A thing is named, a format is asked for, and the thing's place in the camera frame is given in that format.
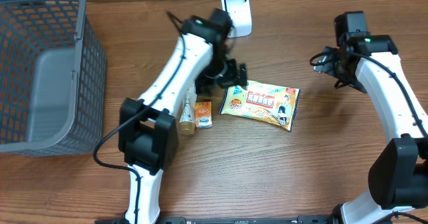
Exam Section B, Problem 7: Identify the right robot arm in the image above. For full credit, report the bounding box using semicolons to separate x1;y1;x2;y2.
310;11;427;223

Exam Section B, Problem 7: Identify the yellow white snack bag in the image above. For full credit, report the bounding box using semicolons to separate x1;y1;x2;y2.
219;80;301;132

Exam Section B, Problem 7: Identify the white barcode scanner stand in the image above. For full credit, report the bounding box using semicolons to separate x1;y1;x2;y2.
221;0;252;38

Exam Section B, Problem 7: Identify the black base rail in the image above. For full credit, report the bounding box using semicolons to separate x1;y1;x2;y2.
95;215;393;224

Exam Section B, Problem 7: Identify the grey plastic shopping basket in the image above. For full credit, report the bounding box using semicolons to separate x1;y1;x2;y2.
1;0;106;156

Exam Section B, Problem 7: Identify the small orange white packet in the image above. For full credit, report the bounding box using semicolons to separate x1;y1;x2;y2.
195;101;213;128

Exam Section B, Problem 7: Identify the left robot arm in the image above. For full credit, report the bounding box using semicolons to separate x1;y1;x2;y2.
118;9;247;223

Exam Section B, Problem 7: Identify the white gold cosmetic tube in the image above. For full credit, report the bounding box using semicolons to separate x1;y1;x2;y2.
179;84;197;135

